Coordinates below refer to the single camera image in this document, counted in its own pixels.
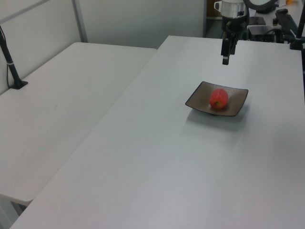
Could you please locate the white side table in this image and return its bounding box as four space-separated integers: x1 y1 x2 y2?
0 42 158 207

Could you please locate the red apple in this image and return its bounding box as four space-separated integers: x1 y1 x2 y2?
209 88 229 110

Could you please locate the black equipment box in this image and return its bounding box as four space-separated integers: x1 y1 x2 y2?
247 25 276 42

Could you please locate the grey partition frame post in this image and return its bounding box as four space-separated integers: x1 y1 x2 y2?
71 0 88 43

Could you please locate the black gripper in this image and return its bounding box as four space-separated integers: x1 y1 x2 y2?
220 16 250 66

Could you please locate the black table clamp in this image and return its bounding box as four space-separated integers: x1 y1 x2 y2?
289 0 305 51

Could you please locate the flat black device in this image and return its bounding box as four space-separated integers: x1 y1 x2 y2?
249 16 267 26

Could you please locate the black round rimmed object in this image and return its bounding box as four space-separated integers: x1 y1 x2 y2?
242 0 279 14

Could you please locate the square brown ceramic plate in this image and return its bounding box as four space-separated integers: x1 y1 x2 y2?
185 81 249 117

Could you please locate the black camera stand pole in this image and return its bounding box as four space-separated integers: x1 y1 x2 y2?
0 25 29 90

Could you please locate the light wooden cabinet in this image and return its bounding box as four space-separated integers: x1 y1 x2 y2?
206 0 224 20

